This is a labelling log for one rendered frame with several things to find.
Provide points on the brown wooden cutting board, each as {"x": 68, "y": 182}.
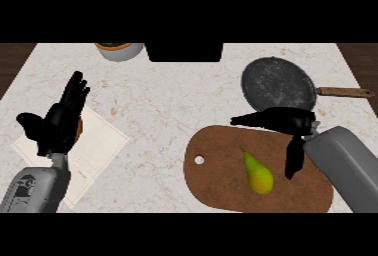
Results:
{"x": 245, "y": 180}

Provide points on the black box appliance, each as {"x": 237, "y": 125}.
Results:
{"x": 184, "y": 52}

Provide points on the grey plant pot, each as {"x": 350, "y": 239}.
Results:
{"x": 119, "y": 50}

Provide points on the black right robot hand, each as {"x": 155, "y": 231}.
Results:
{"x": 285, "y": 120}

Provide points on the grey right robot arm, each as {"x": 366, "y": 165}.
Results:
{"x": 344, "y": 166}

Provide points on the dark grey frying pan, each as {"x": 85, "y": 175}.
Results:
{"x": 277, "y": 84}

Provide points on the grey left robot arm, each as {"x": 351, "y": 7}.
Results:
{"x": 34, "y": 186}

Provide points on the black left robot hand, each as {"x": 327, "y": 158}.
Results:
{"x": 57, "y": 124}

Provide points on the green yellow pear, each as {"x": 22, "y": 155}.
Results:
{"x": 258, "y": 174}

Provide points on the brown round object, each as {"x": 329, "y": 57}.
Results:
{"x": 78, "y": 130}

